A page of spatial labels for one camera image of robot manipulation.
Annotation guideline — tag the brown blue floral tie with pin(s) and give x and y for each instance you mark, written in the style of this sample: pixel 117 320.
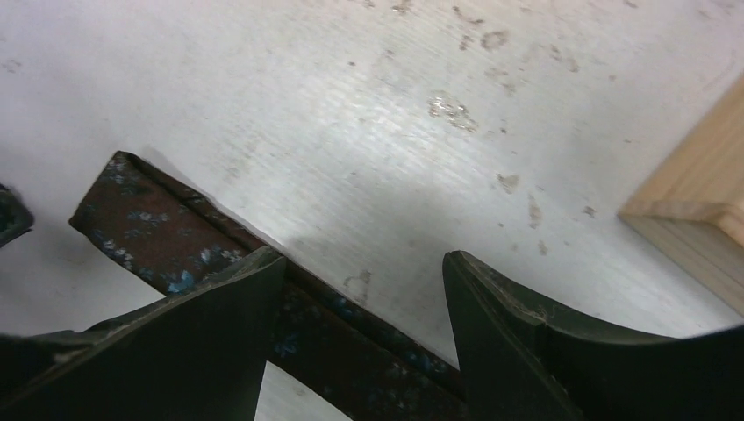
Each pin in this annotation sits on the brown blue floral tie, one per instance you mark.
pixel 174 239

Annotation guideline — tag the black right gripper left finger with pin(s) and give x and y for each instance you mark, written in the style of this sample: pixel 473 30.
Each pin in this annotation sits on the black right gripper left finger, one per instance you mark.
pixel 199 354

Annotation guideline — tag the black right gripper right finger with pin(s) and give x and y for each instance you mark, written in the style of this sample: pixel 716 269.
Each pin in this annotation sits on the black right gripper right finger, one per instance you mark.
pixel 525 356

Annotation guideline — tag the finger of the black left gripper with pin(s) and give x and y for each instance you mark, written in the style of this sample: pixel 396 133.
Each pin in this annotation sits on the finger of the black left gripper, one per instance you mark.
pixel 16 219

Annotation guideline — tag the wooden compartment organizer box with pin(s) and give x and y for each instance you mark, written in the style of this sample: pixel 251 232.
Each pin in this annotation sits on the wooden compartment organizer box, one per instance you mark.
pixel 691 206

